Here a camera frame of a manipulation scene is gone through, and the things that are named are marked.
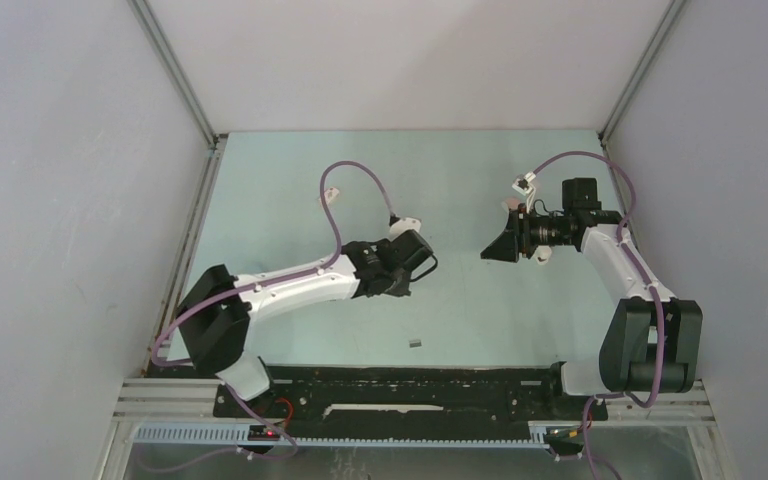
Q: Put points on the pink stapler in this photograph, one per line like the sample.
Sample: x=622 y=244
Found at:
x=511 y=204

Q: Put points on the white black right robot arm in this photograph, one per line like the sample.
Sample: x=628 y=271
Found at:
x=652 y=341

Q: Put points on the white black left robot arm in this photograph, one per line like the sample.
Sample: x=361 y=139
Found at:
x=220 y=309

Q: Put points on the small white staple box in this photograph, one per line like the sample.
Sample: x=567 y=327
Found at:
x=328 y=196

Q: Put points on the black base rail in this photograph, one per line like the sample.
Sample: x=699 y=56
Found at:
x=417 y=404

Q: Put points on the white stapler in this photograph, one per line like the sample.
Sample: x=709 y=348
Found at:
x=542 y=254

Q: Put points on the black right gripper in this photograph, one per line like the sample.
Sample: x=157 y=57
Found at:
x=516 y=238

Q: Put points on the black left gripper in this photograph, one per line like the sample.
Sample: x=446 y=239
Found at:
x=402 y=287

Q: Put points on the aluminium frame rail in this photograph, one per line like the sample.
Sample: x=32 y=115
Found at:
x=202 y=412

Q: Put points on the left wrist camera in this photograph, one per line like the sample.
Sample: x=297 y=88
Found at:
x=399 y=225

